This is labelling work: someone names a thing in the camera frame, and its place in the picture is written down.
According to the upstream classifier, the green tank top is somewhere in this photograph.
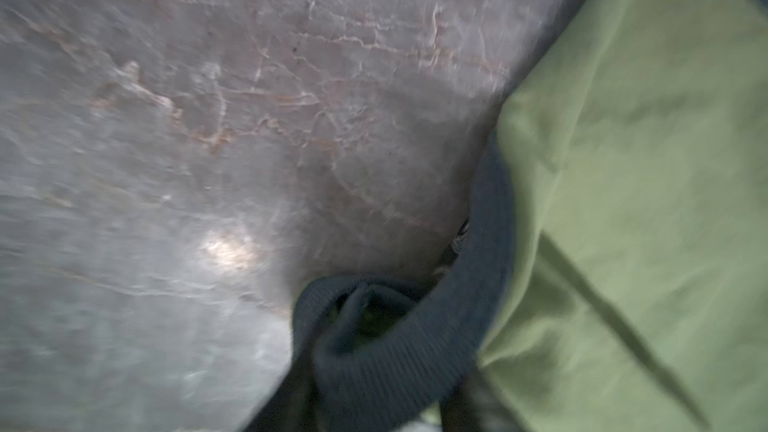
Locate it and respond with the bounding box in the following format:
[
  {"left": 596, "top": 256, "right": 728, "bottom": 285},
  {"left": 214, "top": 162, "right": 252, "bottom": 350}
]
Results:
[{"left": 294, "top": 0, "right": 767, "bottom": 431}]

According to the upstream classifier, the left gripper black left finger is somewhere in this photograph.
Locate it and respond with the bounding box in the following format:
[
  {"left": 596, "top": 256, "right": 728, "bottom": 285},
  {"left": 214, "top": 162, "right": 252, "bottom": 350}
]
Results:
[{"left": 240, "top": 353, "right": 318, "bottom": 432}]

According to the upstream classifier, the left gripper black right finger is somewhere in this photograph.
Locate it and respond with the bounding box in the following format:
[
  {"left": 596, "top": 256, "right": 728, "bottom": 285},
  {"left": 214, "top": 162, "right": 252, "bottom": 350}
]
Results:
[{"left": 440, "top": 371, "right": 516, "bottom": 432}]

